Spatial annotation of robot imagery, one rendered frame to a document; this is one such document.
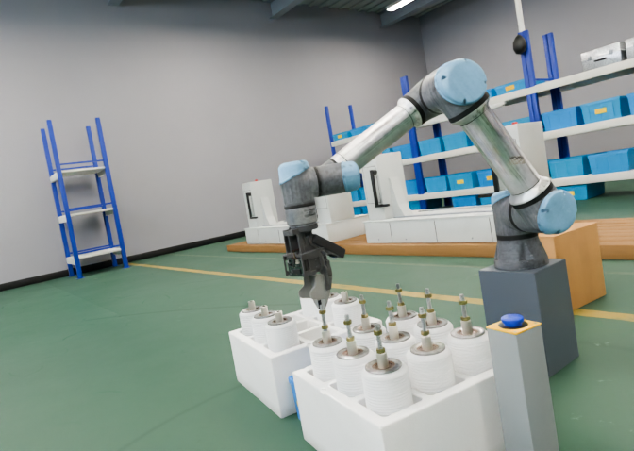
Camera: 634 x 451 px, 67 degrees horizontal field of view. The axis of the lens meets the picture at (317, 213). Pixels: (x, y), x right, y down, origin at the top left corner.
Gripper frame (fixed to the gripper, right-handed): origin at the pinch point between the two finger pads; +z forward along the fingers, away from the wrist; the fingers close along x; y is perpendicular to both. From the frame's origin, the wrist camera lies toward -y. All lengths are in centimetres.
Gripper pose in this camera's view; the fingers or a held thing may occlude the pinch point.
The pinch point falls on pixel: (323, 303)
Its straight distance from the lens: 121.2
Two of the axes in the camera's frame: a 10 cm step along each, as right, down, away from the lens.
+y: -7.2, 1.6, -6.7
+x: 6.7, -0.7, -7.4
